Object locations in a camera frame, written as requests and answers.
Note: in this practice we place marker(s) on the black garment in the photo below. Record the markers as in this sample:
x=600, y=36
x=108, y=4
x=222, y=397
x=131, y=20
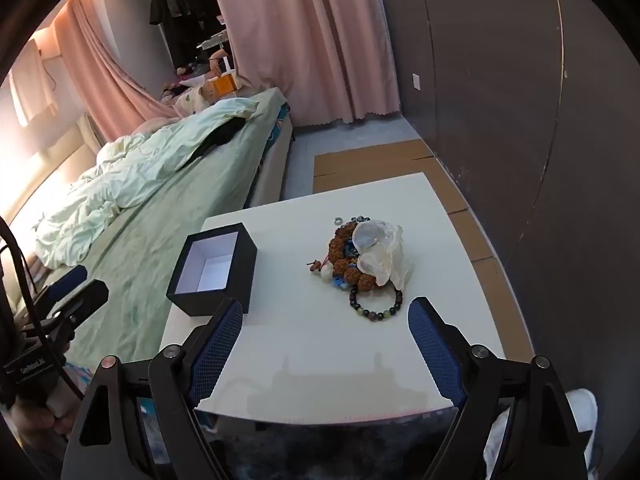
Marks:
x=225, y=132

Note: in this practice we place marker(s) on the flat brown cardboard sheets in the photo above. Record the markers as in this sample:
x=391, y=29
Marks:
x=360, y=165

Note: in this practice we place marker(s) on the white hanging towel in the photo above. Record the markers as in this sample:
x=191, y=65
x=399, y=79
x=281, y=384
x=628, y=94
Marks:
x=32, y=85

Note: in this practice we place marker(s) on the beige bed base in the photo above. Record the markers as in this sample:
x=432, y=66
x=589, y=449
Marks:
x=275, y=165

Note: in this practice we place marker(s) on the orange box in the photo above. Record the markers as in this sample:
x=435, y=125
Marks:
x=224, y=85

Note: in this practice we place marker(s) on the white printed cloth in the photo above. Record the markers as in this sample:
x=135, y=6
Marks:
x=500, y=432

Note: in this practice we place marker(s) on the draped pink curtain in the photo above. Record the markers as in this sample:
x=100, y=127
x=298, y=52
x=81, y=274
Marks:
x=110, y=70

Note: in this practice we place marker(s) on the person's left hand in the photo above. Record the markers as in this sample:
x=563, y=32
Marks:
x=35, y=417

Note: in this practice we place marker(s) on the white wall outlet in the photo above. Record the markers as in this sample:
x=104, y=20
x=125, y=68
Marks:
x=416, y=81

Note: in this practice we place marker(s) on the black gift box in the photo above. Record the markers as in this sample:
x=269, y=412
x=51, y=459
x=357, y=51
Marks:
x=245, y=280

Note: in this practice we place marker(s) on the clear plastic bag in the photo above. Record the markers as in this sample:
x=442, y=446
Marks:
x=385, y=255

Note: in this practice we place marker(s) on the wide pink curtain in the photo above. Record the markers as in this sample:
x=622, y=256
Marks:
x=310, y=35

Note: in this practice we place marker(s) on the small blue tassel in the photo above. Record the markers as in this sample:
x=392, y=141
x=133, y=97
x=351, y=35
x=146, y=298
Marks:
x=343, y=283

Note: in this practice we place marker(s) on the green bed sheet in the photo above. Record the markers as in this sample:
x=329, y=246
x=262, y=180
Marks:
x=200, y=195

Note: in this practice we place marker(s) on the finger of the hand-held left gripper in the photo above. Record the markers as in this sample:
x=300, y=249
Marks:
x=82, y=302
x=65, y=282

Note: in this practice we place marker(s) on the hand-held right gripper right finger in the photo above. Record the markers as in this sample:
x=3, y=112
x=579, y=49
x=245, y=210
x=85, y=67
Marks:
x=436, y=355

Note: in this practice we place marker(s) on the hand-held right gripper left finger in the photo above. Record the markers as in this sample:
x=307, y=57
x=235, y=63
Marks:
x=215, y=352

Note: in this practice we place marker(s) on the light green duvet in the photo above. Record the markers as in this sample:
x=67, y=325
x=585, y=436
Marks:
x=140, y=170

